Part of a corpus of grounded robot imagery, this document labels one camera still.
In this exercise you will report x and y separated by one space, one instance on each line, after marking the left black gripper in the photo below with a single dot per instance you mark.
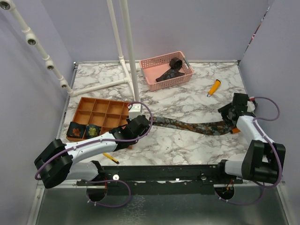
143 133

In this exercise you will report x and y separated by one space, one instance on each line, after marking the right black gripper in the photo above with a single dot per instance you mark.
223 110

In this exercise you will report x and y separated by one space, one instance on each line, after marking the brown grey floral tie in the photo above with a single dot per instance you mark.
209 128

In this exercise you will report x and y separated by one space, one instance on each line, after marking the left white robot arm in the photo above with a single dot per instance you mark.
55 162

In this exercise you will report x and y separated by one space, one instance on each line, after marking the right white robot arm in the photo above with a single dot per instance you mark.
264 159

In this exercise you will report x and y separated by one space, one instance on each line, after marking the wooden compartment tray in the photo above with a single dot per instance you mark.
107 114

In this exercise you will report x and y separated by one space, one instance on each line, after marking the navy yellow-flower rolled tie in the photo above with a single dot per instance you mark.
92 131

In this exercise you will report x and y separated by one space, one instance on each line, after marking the pink perforated plastic basket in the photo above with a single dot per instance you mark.
166 70

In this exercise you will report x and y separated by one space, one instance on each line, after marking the black orange-flower rolled tie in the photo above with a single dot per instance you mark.
76 130

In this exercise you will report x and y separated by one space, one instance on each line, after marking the dark blue-flowered tie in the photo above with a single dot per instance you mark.
173 72

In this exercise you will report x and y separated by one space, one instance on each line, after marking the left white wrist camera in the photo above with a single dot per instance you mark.
134 110

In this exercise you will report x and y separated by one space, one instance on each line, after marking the orange handled screwdriver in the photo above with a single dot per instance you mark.
235 130

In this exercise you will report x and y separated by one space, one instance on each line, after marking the yellow handled utility knife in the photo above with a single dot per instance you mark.
214 87

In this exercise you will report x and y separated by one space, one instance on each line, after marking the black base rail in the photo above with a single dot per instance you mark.
165 179

